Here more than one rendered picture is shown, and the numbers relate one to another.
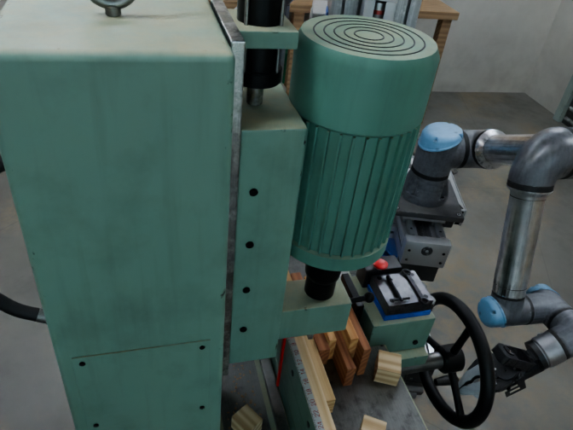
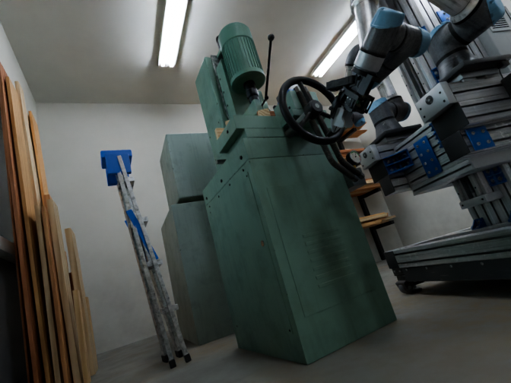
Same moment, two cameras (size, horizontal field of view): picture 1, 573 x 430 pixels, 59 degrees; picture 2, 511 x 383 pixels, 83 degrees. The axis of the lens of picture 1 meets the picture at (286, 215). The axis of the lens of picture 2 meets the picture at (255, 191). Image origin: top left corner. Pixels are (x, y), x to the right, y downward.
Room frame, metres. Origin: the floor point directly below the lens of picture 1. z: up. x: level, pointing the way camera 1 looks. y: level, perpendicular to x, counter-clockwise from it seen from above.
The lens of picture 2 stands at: (0.26, -1.29, 0.31)
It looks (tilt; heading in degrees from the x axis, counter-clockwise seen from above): 15 degrees up; 79
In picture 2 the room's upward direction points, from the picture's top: 16 degrees counter-clockwise
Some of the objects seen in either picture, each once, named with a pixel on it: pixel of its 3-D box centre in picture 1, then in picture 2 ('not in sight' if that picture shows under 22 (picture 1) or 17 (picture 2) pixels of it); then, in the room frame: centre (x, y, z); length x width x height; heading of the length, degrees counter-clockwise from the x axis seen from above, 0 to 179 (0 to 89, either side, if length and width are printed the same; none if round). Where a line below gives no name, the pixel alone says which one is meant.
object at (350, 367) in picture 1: (328, 326); not in sight; (0.68, -0.11, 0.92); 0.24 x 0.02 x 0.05; 19
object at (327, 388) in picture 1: (286, 287); not in sight; (0.77, -0.02, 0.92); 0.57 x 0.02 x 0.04; 19
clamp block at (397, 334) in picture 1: (386, 310); (296, 109); (0.75, -0.23, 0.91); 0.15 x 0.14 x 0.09; 19
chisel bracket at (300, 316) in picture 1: (303, 309); (256, 115); (0.62, -0.05, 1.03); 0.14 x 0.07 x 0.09; 109
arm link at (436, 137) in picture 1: (439, 148); (445, 42); (1.37, -0.43, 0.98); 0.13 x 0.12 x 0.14; 105
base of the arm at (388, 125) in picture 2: not in sight; (387, 129); (1.36, 0.07, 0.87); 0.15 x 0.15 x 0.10
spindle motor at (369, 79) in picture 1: (346, 148); (241, 58); (0.62, -0.07, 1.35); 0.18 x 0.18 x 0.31
